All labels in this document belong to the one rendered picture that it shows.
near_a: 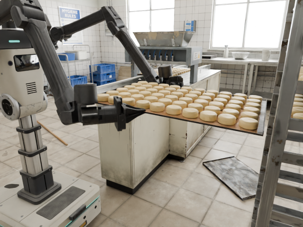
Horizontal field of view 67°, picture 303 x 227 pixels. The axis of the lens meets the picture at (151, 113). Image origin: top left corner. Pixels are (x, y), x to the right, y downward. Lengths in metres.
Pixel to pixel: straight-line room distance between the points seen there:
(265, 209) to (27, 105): 1.24
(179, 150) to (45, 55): 1.82
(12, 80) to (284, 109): 1.24
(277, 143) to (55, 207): 1.33
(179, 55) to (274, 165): 1.74
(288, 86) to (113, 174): 1.64
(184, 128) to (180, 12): 3.88
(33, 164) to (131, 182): 0.76
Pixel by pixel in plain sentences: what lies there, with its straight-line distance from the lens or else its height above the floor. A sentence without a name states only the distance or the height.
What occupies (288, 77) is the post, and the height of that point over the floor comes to 1.17.
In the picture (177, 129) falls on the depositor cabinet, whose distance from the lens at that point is 2.31.
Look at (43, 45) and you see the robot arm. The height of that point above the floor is 1.23.
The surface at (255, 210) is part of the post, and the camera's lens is 1.29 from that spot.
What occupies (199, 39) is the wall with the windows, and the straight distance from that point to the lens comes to 5.53.
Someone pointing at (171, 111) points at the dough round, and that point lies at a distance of 0.72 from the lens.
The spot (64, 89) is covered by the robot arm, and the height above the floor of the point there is 1.09.
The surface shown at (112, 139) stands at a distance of 1.85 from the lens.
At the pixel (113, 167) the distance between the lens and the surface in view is 1.97.
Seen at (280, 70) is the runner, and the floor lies 1.13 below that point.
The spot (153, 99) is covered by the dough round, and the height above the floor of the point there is 1.04.
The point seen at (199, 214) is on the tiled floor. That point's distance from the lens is 1.90.
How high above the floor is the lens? 1.24
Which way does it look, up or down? 18 degrees down
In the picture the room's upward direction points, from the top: straight up
